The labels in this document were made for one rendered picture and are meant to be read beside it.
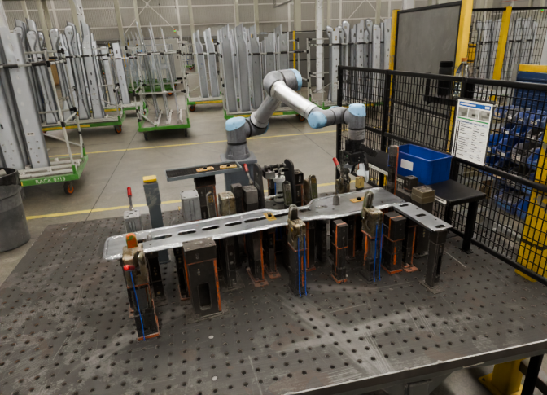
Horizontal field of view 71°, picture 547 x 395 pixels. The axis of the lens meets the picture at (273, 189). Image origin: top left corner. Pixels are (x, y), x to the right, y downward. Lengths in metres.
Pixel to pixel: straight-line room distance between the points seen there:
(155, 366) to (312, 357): 0.56
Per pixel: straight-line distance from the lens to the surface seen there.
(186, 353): 1.56
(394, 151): 2.16
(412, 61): 4.33
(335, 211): 1.82
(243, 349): 1.53
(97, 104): 9.29
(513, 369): 2.41
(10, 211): 4.31
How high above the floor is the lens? 1.75
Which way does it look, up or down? 21 degrees down
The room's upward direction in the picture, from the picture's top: 3 degrees counter-clockwise
